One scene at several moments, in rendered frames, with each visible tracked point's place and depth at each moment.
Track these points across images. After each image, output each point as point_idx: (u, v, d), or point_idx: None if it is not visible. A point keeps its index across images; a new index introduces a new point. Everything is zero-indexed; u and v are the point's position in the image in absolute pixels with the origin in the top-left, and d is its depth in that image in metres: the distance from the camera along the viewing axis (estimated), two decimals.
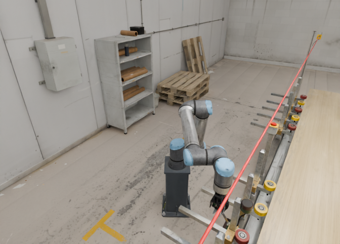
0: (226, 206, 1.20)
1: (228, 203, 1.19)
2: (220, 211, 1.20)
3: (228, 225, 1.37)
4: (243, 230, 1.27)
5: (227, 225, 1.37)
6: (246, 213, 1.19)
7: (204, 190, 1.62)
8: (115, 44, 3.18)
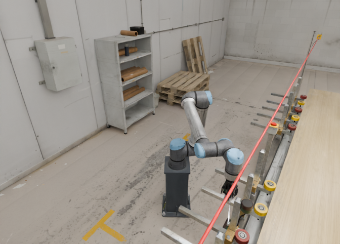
0: (236, 192, 1.33)
1: (237, 190, 1.32)
2: (230, 197, 1.34)
3: (228, 223, 1.37)
4: (243, 230, 1.27)
5: (228, 222, 1.37)
6: (246, 213, 1.19)
7: (204, 190, 1.62)
8: (115, 44, 3.18)
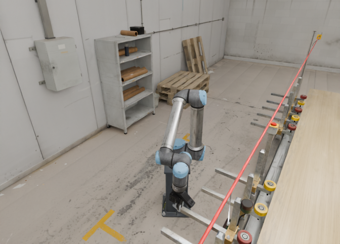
0: (176, 204, 1.42)
1: (177, 204, 1.41)
2: (174, 204, 1.46)
3: (228, 223, 1.37)
4: (246, 231, 1.27)
5: (228, 222, 1.37)
6: (246, 213, 1.19)
7: (204, 190, 1.62)
8: (115, 44, 3.18)
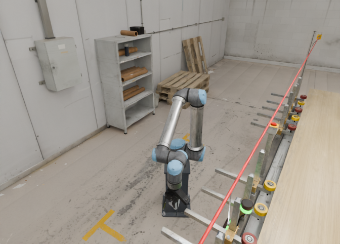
0: (172, 202, 1.44)
1: (172, 201, 1.42)
2: (171, 202, 1.48)
3: (228, 223, 1.37)
4: (250, 233, 1.25)
5: (228, 222, 1.37)
6: (246, 213, 1.19)
7: (204, 190, 1.62)
8: (115, 44, 3.18)
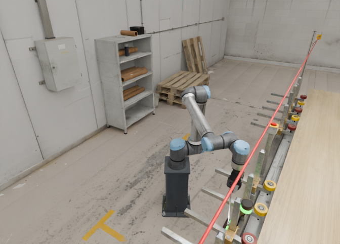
0: None
1: (228, 177, 1.44)
2: None
3: (228, 223, 1.37)
4: (250, 233, 1.25)
5: (228, 222, 1.37)
6: (246, 213, 1.19)
7: (204, 190, 1.62)
8: (115, 44, 3.18)
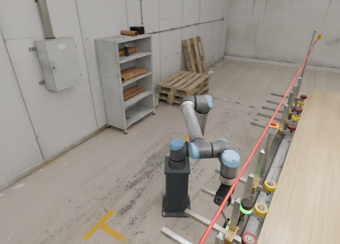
0: None
1: (216, 191, 1.26)
2: None
3: (228, 225, 1.37)
4: (250, 233, 1.25)
5: (227, 225, 1.37)
6: (246, 213, 1.19)
7: (204, 190, 1.62)
8: (115, 44, 3.18)
